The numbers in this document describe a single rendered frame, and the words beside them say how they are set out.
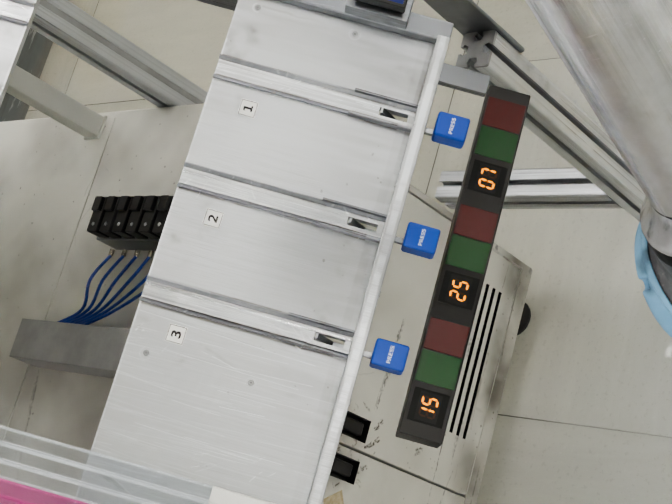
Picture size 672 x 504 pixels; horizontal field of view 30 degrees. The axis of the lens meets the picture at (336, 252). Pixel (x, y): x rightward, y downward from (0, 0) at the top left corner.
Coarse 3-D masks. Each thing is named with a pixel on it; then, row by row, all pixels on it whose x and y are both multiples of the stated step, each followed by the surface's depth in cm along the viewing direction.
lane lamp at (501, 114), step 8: (488, 104) 118; (496, 104) 118; (504, 104) 118; (512, 104) 118; (488, 112) 117; (496, 112) 117; (504, 112) 117; (512, 112) 117; (520, 112) 118; (488, 120) 117; (496, 120) 117; (504, 120) 117; (512, 120) 117; (520, 120) 117; (504, 128) 117; (512, 128) 117; (520, 128) 117
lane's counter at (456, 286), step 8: (448, 272) 113; (448, 280) 113; (456, 280) 113; (464, 280) 113; (472, 280) 113; (448, 288) 113; (456, 288) 113; (464, 288) 113; (472, 288) 113; (440, 296) 113; (448, 296) 113; (456, 296) 113; (464, 296) 113; (472, 296) 113; (456, 304) 112; (464, 304) 113; (472, 304) 113
